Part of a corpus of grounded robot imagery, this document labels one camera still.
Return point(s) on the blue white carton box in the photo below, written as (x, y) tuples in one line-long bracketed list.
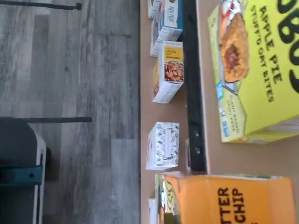
[(154, 9), (172, 16), (155, 46)]

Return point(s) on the orange Bobo's peanut butter box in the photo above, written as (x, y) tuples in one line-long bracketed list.
[(205, 200)]

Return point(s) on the teal metal bar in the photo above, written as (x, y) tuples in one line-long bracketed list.
[(18, 175)]

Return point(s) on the black metal furniture leg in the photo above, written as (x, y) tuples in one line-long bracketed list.
[(58, 120), (46, 5)]

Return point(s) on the white small cartons group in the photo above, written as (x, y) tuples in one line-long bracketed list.
[(144, 112)]

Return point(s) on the white patterned carton box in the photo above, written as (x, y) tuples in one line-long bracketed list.
[(152, 212), (163, 144)]

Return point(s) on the green Bobo's apple pie box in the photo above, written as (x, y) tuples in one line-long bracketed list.
[(257, 81)]

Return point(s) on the black metal rack frame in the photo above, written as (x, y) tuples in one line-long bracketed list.
[(194, 93)]

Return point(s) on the dark grey cart base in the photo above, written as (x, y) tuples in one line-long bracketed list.
[(16, 144)]

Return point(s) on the yellow white cereal box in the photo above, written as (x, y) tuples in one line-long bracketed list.
[(170, 70)]

